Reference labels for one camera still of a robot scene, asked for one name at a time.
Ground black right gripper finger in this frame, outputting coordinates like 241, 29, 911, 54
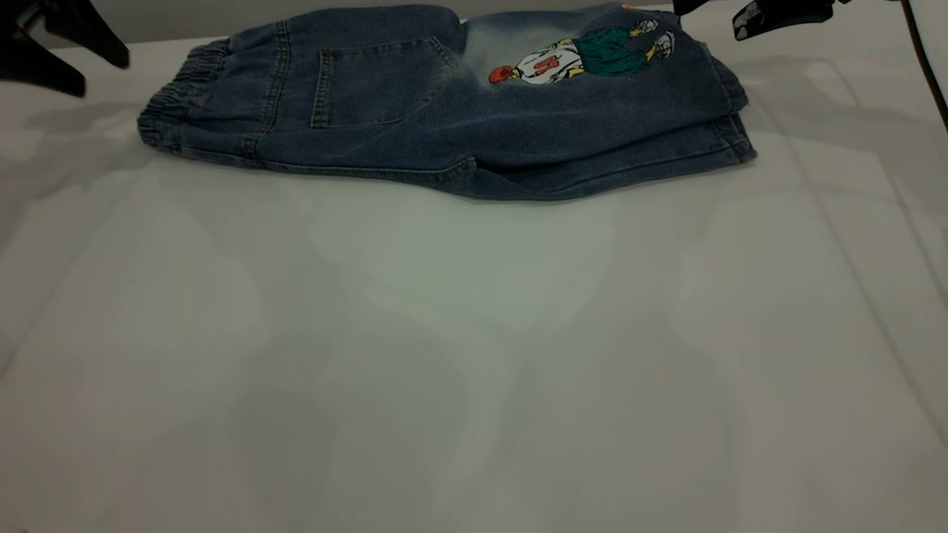
672, 0, 734, 17
732, 0, 838, 41

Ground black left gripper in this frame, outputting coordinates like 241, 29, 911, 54
0, 0, 131, 98

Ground blue denim shorts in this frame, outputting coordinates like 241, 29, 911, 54
137, 2, 758, 202

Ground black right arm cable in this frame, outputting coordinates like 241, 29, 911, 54
898, 0, 948, 133

